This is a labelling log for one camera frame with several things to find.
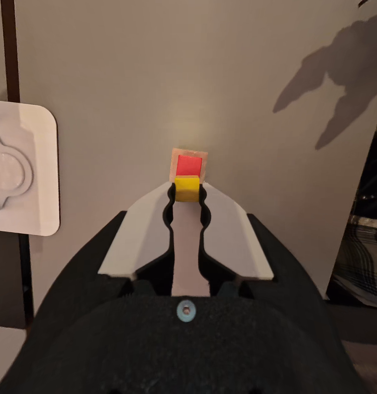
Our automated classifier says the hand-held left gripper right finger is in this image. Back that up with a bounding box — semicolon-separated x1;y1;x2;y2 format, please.
199;182;274;289

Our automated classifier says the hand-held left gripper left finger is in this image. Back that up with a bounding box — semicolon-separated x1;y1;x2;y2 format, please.
97;182;175;293

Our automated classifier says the yellow wooden cube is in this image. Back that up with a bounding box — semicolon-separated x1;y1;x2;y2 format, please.
175;175;200;203

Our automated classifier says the small natural wooden cube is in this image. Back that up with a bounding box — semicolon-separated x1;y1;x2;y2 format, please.
170;148;208;183

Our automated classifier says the red wooden cube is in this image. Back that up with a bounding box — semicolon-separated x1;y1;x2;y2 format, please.
176;155;202;179

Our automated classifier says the white stand with wooden board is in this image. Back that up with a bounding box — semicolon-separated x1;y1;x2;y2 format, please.
0;100;60;237

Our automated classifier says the person's plaid shirt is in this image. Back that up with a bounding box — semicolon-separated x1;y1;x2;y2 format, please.
331;215;377;307

